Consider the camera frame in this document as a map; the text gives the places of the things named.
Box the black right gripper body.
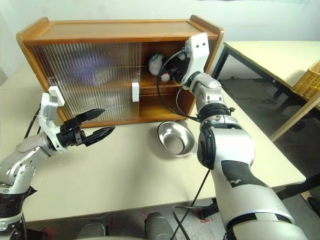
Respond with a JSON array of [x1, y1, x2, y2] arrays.
[[164, 53, 191, 85]]

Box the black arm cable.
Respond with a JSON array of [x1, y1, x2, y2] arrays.
[[23, 107, 42, 140], [156, 49, 218, 240]]

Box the ribbed clear sliding door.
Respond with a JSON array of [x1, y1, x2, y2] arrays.
[[47, 41, 143, 121], [26, 41, 131, 126]]

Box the yellow wicker basket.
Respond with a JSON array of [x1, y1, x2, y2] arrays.
[[291, 59, 320, 95]]

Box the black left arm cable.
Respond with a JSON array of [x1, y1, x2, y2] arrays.
[[23, 107, 42, 140]]

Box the black table leg frame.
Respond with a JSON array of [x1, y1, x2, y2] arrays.
[[199, 172, 320, 218]]

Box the wooden cabinet with shelf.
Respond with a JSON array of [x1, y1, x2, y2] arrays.
[[16, 14, 225, 129]]

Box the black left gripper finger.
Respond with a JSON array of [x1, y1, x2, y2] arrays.
[[82, 126, 116, 148], [74, 108, 106, 124]]

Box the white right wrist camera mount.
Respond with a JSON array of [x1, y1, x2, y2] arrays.
[[181, 32, 210, 91]]

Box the white red green plush toy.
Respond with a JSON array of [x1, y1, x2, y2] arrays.
[[141, 52, 187, 82]]

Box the beige table with black frame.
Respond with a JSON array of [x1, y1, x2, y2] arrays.
[[211, 41, 320, 142]]

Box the round metal bowl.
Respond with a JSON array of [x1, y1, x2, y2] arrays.
[[157, 121, 195, 158]]

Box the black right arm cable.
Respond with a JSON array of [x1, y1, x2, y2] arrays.
[[156, 49, 218, 240]]

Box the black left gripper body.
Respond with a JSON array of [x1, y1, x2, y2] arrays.
[[56, 117, 87, 148]]

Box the purple tissue pack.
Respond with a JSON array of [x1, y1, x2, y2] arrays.
[[69, 48, 112, 85]]

